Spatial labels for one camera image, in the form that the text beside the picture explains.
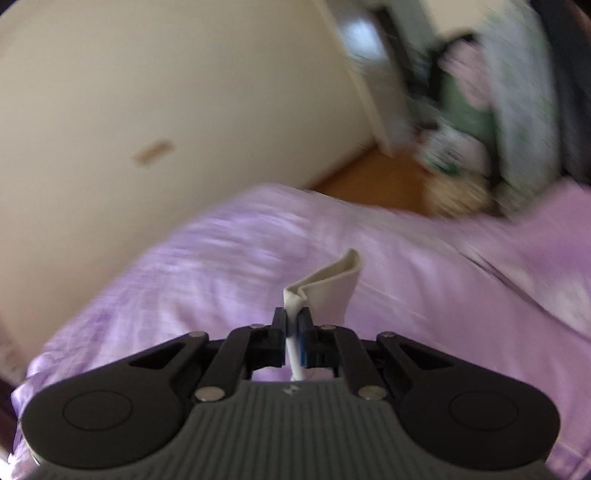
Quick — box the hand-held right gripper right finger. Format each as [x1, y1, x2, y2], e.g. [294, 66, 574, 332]
[298, 309, 455, 401]

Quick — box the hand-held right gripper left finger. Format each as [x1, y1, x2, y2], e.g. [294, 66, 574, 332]
[128, 307, 291, 402]

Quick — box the white printed t-shirt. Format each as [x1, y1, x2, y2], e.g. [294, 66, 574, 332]
[283, 248, 363, 381]

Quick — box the purple bed sheet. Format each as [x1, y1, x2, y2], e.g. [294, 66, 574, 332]
[9, 182, 591, 480]

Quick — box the pile of patterned bags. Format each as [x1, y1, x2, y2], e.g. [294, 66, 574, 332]
[414, 122, 496, 219]

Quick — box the pink and green cloth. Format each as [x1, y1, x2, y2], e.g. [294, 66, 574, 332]
[438, 37, 498, 155]

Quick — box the pale patterned hanging cloth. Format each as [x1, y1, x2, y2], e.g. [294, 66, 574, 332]
[480, 7, 563, 217]

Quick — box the dark hanging cloth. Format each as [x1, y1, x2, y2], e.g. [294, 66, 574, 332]
[536, 0, 591, 185]

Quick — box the white door frame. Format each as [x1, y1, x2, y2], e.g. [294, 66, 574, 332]
[348, 55, 409, 158]

